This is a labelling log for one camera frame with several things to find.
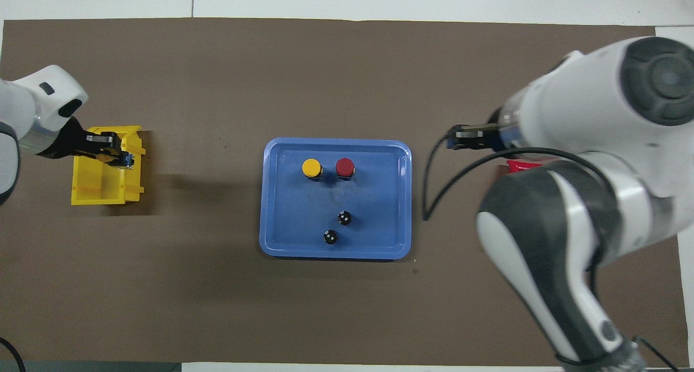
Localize black base cable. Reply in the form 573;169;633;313
632;336;679;372
0;337;26;372

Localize black left base cable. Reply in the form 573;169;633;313
0;337;26;372

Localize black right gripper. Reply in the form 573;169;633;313
447;111;506;152

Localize yellow plastic bin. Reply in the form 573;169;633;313
70;125;147;206

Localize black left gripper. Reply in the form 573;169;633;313
37;117;136;170

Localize brown paper table mat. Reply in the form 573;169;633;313
0;18;689;365

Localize yellow push button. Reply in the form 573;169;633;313
301;158;324;181

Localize red plastic bin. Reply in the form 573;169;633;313
505;159;543;174

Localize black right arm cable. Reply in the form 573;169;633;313
422;124;616;222

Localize black right base cable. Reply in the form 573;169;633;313
632;336;679;372

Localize blue plastic tray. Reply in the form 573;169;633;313
259;138;413;260

